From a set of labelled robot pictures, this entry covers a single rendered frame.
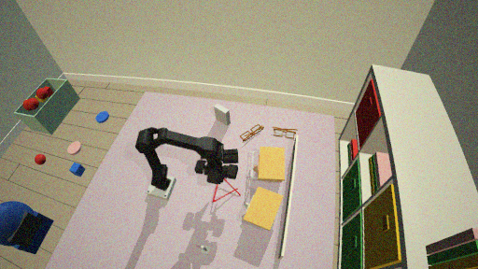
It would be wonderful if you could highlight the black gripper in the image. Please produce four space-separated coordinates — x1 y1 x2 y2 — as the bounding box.
195 160 238 179

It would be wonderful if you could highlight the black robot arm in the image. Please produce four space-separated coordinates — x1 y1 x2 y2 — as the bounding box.
135 127 238 191

